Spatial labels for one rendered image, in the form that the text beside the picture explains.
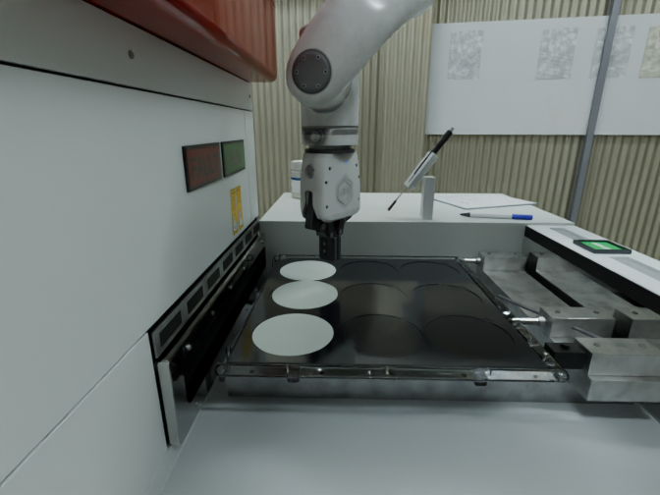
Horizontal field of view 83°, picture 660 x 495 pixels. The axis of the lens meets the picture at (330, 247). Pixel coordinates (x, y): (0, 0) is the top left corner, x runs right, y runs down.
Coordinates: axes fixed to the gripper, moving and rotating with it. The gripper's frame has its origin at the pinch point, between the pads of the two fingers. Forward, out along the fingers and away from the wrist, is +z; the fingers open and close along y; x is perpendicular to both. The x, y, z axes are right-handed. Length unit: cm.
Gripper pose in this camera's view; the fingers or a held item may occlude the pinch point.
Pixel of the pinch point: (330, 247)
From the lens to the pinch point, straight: 60.5
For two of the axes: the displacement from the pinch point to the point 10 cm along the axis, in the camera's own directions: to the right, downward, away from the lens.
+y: 6.1, -2.4, 7.6
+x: -7.9, -1.8, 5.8
